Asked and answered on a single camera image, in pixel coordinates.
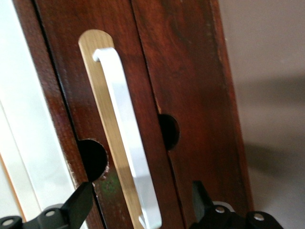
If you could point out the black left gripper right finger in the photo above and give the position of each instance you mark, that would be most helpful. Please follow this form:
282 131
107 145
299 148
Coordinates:
202 205

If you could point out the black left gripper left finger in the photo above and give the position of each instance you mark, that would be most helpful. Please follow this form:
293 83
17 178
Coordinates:
78 205

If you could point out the dark wooden cabinet door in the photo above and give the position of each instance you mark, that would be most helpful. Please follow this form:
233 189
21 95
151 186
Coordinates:
54 100

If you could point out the white panel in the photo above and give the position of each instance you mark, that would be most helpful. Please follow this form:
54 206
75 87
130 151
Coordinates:
26 107

